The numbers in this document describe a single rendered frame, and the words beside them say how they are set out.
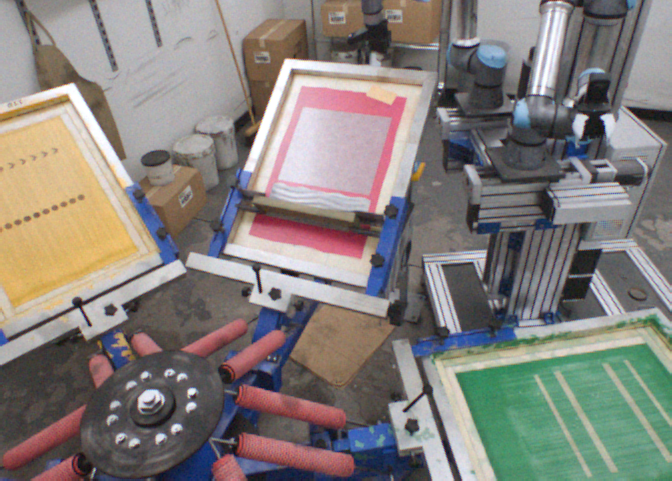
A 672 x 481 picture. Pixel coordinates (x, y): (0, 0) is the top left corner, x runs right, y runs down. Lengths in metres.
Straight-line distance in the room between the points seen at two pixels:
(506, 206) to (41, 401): 2.49
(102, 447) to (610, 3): 1.66
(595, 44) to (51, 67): 2.77
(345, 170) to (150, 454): 1.06
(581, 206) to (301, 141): 1.00
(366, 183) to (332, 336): 1.36
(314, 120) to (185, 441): 1.19
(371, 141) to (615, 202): 0.87
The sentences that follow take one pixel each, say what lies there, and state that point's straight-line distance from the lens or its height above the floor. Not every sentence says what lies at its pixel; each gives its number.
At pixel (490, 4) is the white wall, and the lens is 5.10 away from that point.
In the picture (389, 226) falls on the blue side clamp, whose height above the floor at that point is 1.26.
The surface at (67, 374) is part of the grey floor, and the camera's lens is 3.19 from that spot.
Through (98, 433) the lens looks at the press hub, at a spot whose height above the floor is 1.31.
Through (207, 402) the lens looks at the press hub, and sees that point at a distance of 1.15.
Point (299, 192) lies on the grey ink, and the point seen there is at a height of 1.26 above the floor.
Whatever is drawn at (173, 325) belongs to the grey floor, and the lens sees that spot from 3.16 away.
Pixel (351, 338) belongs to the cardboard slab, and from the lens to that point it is 2.85.
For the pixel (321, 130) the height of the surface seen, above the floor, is 1.39.
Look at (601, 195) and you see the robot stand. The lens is 1.99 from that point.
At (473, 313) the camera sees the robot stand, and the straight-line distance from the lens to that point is 2.76.
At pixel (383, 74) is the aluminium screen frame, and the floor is 1.54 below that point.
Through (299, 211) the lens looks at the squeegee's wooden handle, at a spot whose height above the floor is 1.29.
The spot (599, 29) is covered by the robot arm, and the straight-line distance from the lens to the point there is 1.73.
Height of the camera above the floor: 2.23
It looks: 39 degrees down
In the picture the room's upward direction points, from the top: 4 degrees counter-clockwise
